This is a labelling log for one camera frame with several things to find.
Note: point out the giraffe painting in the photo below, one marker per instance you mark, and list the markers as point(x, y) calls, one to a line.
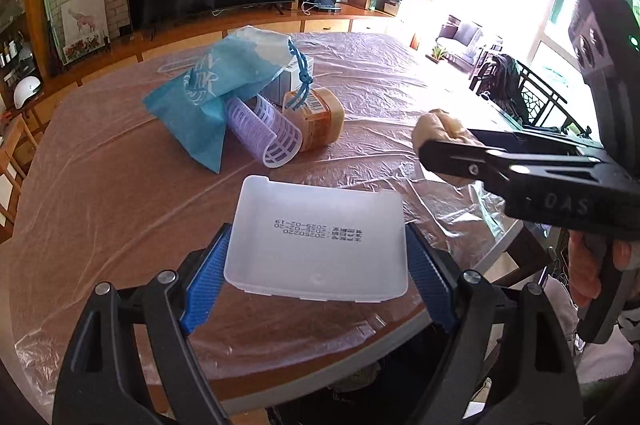
point(85, 17)

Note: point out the white carton box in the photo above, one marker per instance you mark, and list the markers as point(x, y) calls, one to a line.
point(295, 75)

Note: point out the person's right hand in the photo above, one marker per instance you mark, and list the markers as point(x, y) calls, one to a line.
point(582, 275)

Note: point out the silver helmet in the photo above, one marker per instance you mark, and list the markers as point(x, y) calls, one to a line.
point(26, 57)

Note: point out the white cloth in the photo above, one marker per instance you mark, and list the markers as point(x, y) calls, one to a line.
point(605, 355)

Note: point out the white helmet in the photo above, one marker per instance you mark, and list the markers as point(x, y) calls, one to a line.
point(27, 91)

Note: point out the white plastic tray lid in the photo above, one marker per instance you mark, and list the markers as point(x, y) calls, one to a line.
point(310, 255)

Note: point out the red flower painting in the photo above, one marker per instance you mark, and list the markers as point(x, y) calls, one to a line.
point(82, 47)

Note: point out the black wooden chair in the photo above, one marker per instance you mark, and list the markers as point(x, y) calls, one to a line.
point(535, 100)

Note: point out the bread bun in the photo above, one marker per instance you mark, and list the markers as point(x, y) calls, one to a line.
point(440, 127)

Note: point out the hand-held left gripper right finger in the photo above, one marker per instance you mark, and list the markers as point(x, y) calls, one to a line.
point(425, 275)

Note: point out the green box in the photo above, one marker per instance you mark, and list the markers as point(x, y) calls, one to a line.
point(385, 2)

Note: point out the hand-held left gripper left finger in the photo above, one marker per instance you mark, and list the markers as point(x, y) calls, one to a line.
point(207, 275)

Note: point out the beige jar with label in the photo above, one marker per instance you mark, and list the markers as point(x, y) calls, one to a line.
point(320, 120)

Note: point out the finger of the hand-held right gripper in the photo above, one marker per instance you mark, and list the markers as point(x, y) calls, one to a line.
point(460, 160)
point(540, 142)

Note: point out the long wooden cabinet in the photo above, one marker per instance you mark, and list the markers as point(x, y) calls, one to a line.
point(325, 25)

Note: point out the grey armchair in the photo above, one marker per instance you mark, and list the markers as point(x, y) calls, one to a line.
point(465, 35)

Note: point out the purple plastic hair roller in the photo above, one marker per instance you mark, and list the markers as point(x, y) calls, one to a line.
point(260, 125)

